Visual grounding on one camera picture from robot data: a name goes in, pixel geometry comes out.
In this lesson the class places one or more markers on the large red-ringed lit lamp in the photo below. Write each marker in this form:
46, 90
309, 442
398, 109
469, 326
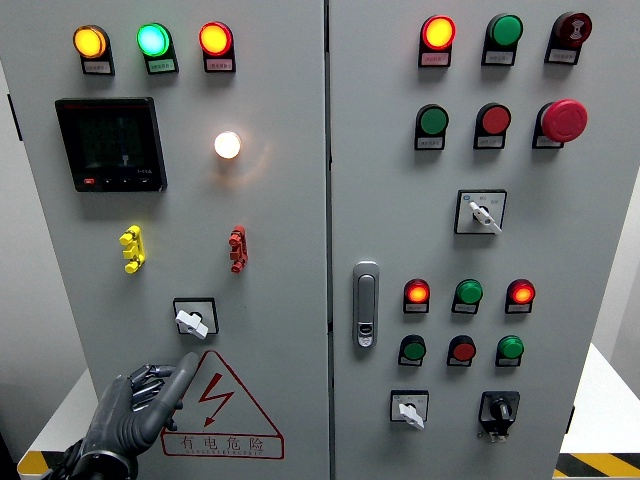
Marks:
438, 32
215, 38

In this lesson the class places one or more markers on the small green push button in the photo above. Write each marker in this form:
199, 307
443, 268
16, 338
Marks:
414, 349

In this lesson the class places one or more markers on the black door hinge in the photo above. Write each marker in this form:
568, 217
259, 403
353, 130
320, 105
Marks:
14, 117
570, 420

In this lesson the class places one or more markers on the large green lit lamp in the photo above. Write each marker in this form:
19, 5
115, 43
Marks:
153, 40

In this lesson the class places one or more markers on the large green unlit lamp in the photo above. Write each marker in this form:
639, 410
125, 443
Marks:
505, 30

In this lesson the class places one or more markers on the pale grey cabinet door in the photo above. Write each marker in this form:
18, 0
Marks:
550, 225
280, 225

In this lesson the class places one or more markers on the black display meter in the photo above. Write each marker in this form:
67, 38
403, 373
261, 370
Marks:
111, 145

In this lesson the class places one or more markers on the silver door lock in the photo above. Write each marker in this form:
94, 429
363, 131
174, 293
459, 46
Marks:
366, 300

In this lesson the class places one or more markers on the large red stop button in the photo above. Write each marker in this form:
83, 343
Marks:
565, 120

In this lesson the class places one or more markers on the large green push button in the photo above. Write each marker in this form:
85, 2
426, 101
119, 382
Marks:
433, 119

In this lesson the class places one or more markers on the dark red round buzzer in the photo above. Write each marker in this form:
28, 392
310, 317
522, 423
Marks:
573, 28

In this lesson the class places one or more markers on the red warning triangle sign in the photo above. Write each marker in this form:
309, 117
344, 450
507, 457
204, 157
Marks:
225, 444

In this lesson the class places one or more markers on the small red-ringed lit lamp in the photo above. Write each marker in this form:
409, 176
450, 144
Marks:
521, 292
417, 292

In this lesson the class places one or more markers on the large yellow lit lamp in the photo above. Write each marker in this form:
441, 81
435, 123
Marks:
90, 42

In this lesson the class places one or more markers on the small green domed lamp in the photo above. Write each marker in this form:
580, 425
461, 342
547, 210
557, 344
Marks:
470, 291
511, 347

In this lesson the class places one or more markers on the small red push button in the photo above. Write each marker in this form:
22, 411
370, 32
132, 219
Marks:
463, 350

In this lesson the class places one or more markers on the large red push button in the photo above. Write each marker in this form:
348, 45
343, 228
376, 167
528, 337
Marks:
495, 119

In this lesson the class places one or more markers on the white round lamp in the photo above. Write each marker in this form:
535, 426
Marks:
227, 145

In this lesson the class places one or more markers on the small black-framed label plate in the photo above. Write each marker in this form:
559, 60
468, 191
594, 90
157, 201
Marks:
219, 65
464, 309
415, 308
98, 67
547, 142
161, 66
458, 362
507, 362
410, 362
429, 142
498, 58
434, 59
562, 57
489, 142
518, 309

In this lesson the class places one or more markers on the black yellow striped tape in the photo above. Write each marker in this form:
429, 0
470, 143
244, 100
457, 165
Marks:
40, 465
600, 465

